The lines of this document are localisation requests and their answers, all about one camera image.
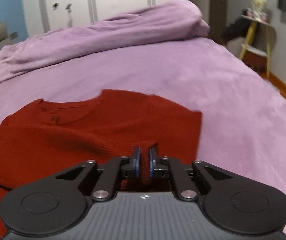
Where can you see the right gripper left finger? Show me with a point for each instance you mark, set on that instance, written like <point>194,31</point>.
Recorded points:
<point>113,173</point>

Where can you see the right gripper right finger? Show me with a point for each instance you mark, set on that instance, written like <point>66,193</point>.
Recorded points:
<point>162,168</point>

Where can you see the dark red knit cardigan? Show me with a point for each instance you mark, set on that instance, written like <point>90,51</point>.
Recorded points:
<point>44,138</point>

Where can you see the purple bed sheet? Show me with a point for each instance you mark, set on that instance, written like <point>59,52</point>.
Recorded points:
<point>244,116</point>

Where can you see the purple duvet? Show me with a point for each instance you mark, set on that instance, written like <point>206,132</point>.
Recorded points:
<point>170,21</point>

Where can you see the yellow wooden side table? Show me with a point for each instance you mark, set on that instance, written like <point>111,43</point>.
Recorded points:
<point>259,41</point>

